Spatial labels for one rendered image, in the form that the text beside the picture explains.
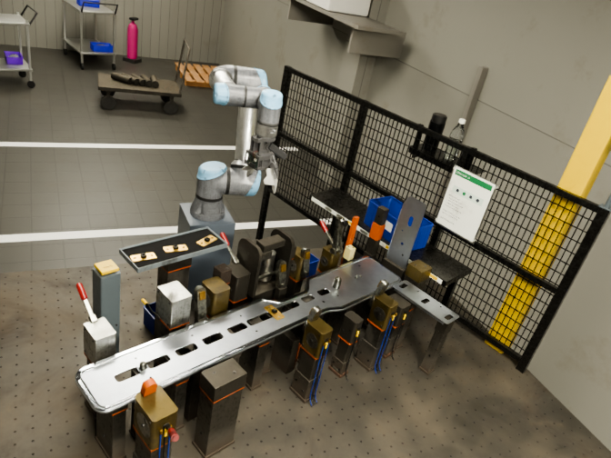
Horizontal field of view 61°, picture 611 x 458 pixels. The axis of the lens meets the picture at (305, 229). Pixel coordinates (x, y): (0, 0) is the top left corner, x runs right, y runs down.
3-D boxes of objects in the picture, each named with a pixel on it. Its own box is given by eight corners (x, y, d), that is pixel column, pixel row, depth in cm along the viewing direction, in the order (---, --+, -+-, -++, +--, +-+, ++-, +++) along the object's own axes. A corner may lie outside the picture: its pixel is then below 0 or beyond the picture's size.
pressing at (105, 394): (103, 424, 141) (103, 420, 141) (68, 372, 154) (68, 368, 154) (405, 282, 233) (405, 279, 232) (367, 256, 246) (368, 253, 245)
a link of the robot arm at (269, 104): (281, 89, 180) (285, 96, 173) (276, 119, 185) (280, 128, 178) (259, 86, 178) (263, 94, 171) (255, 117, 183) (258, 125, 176)
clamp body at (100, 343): (95, 423, 175) (94, 341, 157) (80, 399, 182) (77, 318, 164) (115, 413, 180) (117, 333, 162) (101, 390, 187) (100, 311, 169)
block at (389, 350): (389, 363, 227) (407, 313, 214) (368, 347, 234) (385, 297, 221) (399, 357, 232) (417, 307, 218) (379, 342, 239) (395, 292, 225)
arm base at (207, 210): (185, 205, 232) (187, 185, 227) (219, 204, 239) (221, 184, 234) (194, 222, 221) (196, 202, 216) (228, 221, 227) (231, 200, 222)
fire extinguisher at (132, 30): (140, 59, 846) (141, 16, 814) (143, 64, 823) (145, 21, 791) (121, 58, 833) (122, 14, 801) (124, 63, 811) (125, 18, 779)
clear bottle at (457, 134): (451, 162, 249) (465, 122, 239) (439, 156, 253) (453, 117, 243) (457, 160, 253) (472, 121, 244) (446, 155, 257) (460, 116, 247)
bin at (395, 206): (403, 253, 246) (411, 229, 240) (362, 222, 266) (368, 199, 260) (426, 247, 256) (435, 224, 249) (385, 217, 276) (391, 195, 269)
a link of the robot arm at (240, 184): (222, 194, 230) (230, 66, 223) (255, 195, 234) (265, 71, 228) (225, 195, 219) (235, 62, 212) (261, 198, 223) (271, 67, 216)
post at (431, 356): (427, 375, 225) (448, 323, 211) (417, 368, 228) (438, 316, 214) (434, 371, 228) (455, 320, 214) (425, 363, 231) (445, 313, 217)
